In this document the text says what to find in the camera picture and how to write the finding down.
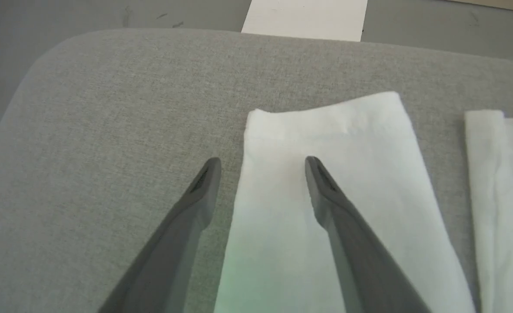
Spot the white flat box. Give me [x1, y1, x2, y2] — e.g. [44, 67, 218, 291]
[241, 0, 369, 43]

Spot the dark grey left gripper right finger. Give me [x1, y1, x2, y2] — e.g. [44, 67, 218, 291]
[304, 156, 433, 313]

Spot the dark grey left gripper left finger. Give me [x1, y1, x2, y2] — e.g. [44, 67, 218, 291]
[98, 157, 222, 313]

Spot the white towel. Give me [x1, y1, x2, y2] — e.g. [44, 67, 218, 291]
[213, 90, 513, 313]

